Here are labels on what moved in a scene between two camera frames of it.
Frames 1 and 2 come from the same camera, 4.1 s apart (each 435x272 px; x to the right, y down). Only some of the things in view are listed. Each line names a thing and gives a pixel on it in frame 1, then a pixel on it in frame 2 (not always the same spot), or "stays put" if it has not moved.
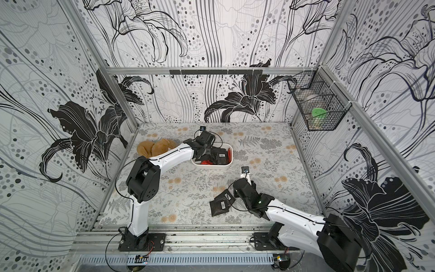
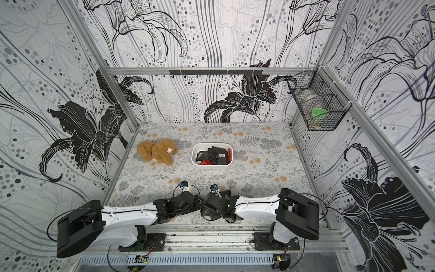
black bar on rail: (214, 72) stays put
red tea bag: (229, 155) stays put
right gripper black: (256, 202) -> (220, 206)
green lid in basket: (318, 111) stays put
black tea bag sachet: (219, 156) stays put
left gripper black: (207, 148) -> (196, 204)
